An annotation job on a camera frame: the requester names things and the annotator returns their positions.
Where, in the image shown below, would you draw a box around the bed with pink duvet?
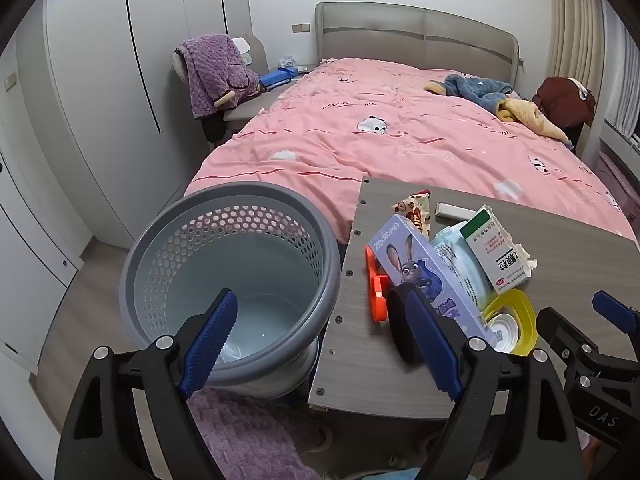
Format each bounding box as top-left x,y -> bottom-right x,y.
184,57 -> 640,257

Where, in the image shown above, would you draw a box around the orange plastic piece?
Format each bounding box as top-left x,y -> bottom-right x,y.
364,246 -> 392,322

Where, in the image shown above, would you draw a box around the yellow plastic ring lid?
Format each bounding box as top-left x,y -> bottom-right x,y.
481,288 -> 539,357

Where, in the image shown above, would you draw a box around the blue fleece pajamas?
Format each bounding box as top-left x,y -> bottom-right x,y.
423,73 -> 516,112

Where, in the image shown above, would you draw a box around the blue long box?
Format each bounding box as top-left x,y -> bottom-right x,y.
259,66 -> 299,94

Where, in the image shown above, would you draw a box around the purple rabbit toothpaste box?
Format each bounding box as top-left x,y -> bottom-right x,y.
367,214 -> 501,352

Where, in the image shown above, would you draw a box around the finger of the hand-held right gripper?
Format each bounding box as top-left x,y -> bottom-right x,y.
592,290 -> 640,358
536,307 -> 603,361

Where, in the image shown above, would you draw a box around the dark red garment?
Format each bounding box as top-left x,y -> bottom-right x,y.
532,76 -> 597,129

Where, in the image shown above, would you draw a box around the white wardrobe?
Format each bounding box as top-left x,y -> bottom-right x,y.
0,0 -> 252,378

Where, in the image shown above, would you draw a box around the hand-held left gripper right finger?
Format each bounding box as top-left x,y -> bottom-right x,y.
403,285 -> 587,480

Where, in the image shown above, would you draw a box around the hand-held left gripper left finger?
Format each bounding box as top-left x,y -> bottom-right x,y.
54,287 -> 239,480

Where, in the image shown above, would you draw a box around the grey upholstered bed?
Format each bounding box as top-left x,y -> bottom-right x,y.
314,2 -> 522,97

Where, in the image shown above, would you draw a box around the beige snack wrapper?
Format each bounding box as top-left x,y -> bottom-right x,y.
391,189 -> 432,239

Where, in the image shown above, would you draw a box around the beige curtain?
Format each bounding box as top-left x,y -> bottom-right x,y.
546,0 -> 628,128

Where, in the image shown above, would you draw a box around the grey chair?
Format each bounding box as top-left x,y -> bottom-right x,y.
172,35 -> 297,150

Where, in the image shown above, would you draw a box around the torn white green medicine box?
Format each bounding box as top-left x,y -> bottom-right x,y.
460,205 -> 539,293

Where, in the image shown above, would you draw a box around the purple rug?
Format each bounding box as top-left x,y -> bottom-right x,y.
184,387 -> 328,480

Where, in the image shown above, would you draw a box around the purple fleece robe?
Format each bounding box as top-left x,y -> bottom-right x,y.
178,35 -> 267,121

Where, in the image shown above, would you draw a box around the grey perforated wastebasket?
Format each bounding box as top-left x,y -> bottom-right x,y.
120,182 -> 342,402

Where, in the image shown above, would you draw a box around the yellow fleece blanket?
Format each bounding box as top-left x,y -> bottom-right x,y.
495,97 -> 574,149

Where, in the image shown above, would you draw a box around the light blue wipes packet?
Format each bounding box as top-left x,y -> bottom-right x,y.
431,225 -> 494,311

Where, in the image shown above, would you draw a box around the white patterned cloth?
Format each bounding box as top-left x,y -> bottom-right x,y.
232,35 -> 252,67

